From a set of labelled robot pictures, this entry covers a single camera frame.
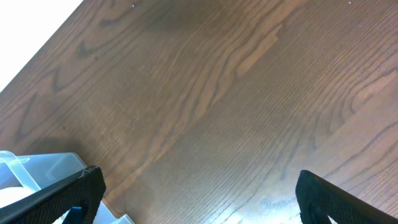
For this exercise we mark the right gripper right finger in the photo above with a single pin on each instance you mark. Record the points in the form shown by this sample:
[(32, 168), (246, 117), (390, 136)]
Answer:
[(322, 202)]

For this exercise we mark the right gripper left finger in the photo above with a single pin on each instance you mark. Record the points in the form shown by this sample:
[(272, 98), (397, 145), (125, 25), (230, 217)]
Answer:
[(77, 197)]

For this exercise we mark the clear plastic storage container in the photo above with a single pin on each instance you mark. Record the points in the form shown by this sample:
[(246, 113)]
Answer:
[(22, 176)]

